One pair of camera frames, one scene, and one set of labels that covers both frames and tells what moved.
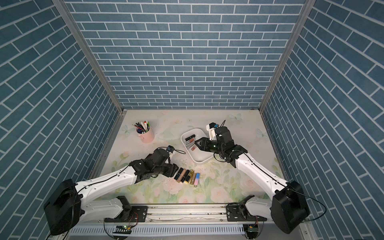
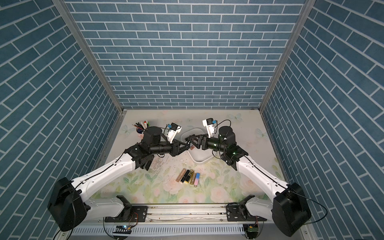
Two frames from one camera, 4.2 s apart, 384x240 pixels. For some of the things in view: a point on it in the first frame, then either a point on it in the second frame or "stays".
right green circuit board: [251, 230] stays
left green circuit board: [122, 229] stays
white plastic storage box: [197, 155] stays
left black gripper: [171, 170] -> [174, 148]
